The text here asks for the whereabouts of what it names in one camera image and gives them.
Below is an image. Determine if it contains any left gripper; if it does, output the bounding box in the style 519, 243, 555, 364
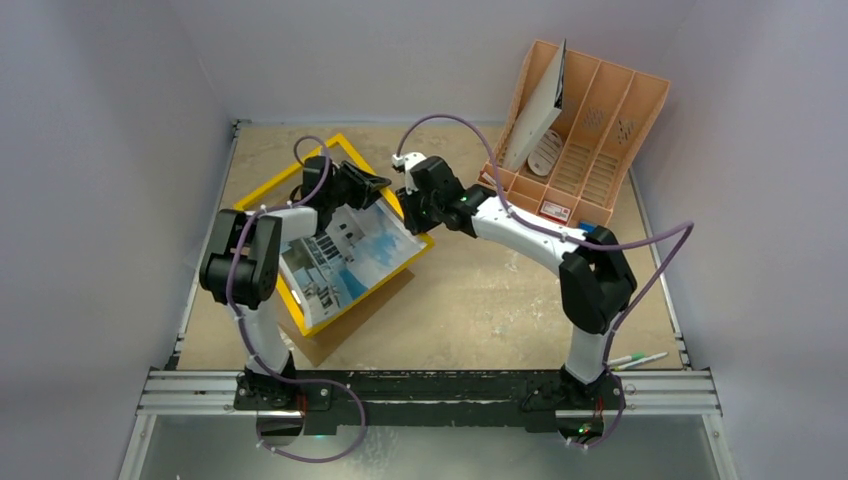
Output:
325, 162, 390, 211

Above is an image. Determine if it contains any building photo print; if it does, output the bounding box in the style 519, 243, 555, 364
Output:
277, 197, 434, 337

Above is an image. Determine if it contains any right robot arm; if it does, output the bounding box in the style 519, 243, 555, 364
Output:
392, 152, 637, 407

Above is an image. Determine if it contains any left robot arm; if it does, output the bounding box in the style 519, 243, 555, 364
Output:
199, 155, 391, 409

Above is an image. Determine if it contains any white eraser in organizer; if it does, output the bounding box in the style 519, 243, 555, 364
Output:
480, 172, 497, 189

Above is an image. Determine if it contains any red white small box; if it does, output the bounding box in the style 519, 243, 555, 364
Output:
539, 200, 571, 225

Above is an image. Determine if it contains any blue small box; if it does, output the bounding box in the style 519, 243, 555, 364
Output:
578, 221, 596, 233

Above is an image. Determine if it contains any brown backing board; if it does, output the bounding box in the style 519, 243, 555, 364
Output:
277, 270, 415, 367

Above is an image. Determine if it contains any peach desk organizer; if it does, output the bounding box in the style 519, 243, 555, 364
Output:
478, 46, 671, 227

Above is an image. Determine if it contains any green capped marker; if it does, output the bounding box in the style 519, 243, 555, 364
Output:
608, 353, 645, 368

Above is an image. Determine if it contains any white pen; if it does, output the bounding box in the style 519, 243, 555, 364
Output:
613, 352, 669, 371

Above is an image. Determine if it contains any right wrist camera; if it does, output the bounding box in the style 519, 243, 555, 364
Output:
391, 152, 427, 173

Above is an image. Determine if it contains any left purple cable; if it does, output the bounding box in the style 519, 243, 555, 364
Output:
223, 135, 369, 465

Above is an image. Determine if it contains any purple cable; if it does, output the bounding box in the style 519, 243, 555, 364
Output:
223, 135, 369, 465
395, 113, 696, 452

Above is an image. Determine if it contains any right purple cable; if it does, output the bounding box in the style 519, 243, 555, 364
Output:
395, 113, 696, 452

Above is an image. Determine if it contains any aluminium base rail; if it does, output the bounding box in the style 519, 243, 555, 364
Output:
138, 370, 721, 438

